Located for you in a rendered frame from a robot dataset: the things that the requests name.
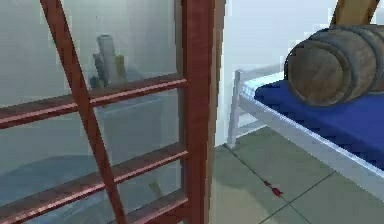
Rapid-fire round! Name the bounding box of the brown wooden barrel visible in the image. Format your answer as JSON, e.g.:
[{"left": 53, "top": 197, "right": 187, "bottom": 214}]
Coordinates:
[{"left": 284, "top": 23, "right": 384, "bottom": 108}]

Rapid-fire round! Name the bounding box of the tan wooden plank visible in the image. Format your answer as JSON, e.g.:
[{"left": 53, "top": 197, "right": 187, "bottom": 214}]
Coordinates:
[{"left": 329, "top": 0, "right": 381, "bottom": 28}]

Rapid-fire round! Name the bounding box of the small red floor mark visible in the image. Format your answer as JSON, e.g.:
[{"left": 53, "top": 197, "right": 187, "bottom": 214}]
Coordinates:
[{"left": 263, "top": 180, "right": 284, "bottom": 198}]

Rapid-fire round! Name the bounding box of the white frame blue bed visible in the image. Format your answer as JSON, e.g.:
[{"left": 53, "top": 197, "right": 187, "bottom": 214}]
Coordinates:
[{"left": 227, "top": 68, "right": 384, "bottom": 202}]

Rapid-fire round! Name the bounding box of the pale grey cylinder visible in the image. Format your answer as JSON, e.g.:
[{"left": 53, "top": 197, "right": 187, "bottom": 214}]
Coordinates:
[{"left": 89, "top": 33, "right": 128, "bottom": 89}]

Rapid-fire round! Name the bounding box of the red-brown wooden shelf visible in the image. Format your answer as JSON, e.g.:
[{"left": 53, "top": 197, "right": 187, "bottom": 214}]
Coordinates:
[{"left": 0, "top": 0, "right": 228, "bottom": 224}]

